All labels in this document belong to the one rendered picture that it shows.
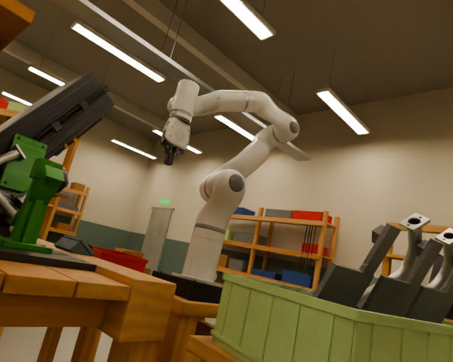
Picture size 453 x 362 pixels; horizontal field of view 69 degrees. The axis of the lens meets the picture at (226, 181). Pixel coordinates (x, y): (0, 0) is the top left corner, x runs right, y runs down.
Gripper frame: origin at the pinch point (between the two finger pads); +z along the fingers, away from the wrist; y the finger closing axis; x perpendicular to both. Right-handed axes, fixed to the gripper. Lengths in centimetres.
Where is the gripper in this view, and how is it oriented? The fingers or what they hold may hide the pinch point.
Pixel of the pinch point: (169, 159)
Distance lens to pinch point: 124.1
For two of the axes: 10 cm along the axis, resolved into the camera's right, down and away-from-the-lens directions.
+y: 6.4, 3.1, 7.0
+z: -2.1, 9.5, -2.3
